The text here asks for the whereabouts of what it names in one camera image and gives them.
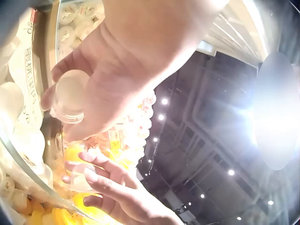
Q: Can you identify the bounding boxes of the person's left hand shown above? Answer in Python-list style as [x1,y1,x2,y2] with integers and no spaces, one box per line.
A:
[40,0,230,143]

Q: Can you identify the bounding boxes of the person's right hand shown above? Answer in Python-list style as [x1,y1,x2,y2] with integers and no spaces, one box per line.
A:
[61,151,184,225]

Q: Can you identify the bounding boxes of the person's right fingers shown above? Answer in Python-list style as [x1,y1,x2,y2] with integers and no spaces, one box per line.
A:
[61,151,136,210]

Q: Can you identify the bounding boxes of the person's left fingers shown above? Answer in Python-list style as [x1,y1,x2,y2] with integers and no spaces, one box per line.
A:
[40,50,94,112]

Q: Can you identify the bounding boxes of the person's left thumb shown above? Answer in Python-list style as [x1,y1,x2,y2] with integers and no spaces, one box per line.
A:
[63,122,106,143]

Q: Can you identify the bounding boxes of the small clear plastic jar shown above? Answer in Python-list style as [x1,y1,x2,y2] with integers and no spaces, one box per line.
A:
[49,70,92,124]

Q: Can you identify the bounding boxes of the clear cup of yellow fruit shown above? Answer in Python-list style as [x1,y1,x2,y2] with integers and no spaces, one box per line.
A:
[62,143,115,195]

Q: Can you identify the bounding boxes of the full shop shelf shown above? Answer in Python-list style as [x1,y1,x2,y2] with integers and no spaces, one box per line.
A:
[0,0,157,225]

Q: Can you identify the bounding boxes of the row of ceiling spot lamps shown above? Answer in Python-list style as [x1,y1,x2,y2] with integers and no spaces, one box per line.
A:
[145,98,274,222]

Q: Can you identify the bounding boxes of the white ribbed overhead panel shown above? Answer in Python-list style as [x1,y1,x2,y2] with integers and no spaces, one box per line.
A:
[197,0,270,64]

